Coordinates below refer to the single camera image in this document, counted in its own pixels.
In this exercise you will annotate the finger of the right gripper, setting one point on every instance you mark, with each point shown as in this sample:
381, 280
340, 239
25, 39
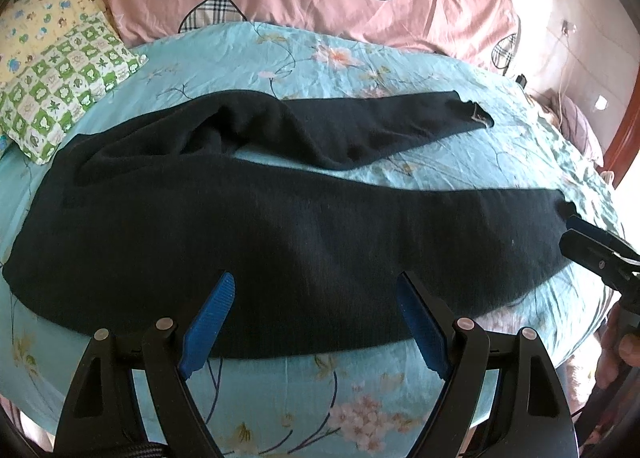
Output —
597, 235
605, 270

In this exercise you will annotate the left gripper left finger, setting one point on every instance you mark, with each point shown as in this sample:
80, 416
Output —
101, 415

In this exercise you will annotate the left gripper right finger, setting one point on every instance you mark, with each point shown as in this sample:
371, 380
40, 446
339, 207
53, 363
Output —
501, 396

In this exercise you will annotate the black pants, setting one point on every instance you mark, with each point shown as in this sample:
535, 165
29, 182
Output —
128, 223

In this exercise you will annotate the person's right hand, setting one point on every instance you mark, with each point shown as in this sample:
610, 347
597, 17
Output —
615, 350

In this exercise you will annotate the green checkered pillow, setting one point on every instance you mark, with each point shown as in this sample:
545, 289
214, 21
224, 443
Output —
42, 104

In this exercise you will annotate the yellow cartoon pillow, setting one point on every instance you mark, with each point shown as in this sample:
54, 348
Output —
28, 27

